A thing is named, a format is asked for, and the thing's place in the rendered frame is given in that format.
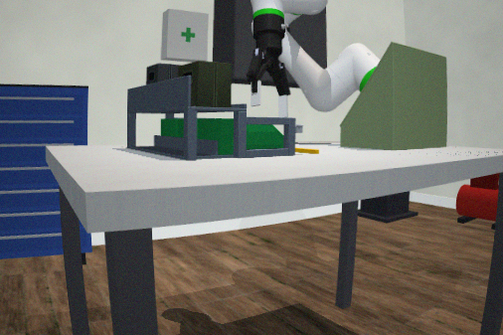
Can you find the green open bin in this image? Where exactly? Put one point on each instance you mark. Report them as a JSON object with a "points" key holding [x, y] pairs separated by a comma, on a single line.
{"points": [[259, 136], [181, 127], [169, 127]]}

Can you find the yellow rail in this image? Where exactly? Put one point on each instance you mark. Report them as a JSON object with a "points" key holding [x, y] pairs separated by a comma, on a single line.
{"points": [[303, 150]]}

